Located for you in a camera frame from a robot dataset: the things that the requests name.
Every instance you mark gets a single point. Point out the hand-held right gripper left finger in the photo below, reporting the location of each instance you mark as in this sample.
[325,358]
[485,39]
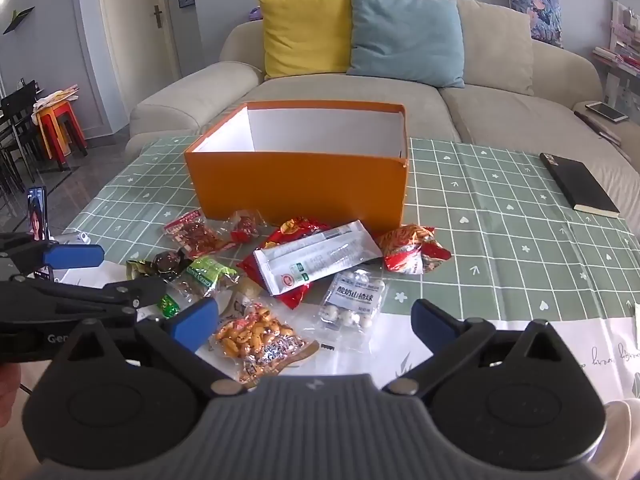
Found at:
[192,325]

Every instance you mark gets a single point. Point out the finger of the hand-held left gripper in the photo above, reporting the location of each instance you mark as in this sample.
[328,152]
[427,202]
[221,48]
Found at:
[125,294]
[75,256]

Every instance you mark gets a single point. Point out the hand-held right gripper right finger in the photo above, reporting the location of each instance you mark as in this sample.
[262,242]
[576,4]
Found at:
[430,321]

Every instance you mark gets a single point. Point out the dark brown snack packet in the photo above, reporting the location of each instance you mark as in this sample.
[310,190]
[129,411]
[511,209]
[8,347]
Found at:
[165,262]

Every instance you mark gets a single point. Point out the green snack packet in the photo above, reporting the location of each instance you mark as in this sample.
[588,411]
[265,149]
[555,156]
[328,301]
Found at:
[205,275]

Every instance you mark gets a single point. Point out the clear packet of peanuts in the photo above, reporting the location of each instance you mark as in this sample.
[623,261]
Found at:
[255,335]

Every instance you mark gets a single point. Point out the orange-red spicy strips packet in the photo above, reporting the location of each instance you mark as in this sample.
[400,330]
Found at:
[410,247]

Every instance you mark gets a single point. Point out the clear packet of white balls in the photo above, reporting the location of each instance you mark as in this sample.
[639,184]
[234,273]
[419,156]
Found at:
[350,300]

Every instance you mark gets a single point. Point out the red dried meat packet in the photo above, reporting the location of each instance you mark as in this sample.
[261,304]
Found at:
[197,236]

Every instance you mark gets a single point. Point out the small clear snack packet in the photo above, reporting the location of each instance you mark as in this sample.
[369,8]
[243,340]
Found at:
[245,227]

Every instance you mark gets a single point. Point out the white and silver snack packet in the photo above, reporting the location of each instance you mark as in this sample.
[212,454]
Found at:
[310,260]

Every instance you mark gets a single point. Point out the red instant noodle packet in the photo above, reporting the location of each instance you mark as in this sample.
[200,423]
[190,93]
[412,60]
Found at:
[300,227]

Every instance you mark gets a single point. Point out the orange cardboard box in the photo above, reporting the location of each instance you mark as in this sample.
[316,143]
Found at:
[300,185]

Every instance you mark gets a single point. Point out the silver phone stand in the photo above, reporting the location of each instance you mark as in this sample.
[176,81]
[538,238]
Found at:
[75,236]

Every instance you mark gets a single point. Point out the phone with lit screen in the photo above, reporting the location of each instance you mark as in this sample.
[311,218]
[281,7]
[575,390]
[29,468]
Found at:
[36,215]

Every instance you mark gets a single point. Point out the red plastic stool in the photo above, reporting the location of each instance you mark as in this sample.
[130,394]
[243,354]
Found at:
[76,125]

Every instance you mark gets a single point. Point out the black dining chair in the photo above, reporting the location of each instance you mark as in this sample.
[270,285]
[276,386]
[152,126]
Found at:
[17,115]

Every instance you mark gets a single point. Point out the pile of papers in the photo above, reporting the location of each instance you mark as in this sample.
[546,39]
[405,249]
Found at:
[55,97]

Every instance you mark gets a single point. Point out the black notebook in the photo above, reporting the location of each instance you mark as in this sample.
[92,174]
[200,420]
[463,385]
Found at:
[580,182]

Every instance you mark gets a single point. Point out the white door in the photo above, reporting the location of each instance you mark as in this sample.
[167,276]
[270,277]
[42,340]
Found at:
[135,45]

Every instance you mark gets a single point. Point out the beige sofa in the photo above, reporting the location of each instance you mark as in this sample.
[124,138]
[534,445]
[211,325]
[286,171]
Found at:
[350,90]

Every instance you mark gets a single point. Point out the white smartphone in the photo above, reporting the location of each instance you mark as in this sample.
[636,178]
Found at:
[606,111]

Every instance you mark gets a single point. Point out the beige pillow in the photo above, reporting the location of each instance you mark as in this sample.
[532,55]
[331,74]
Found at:
[495,45]

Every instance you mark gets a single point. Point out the light blue pillow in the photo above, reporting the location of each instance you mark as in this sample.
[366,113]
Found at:
[405,35]

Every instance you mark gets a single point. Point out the purple plush toy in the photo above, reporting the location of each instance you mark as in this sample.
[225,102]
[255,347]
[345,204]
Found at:
[255,14]

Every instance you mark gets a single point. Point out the yellow pillow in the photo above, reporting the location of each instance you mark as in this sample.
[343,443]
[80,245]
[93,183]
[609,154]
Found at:
[305,30]

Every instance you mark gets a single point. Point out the printed figure pillow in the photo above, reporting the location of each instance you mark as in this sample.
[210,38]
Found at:
[535,7]

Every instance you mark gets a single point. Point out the white book rack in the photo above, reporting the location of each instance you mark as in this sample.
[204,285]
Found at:
[620,45]

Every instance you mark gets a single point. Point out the black wall shelf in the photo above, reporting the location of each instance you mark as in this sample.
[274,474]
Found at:
[19,19]

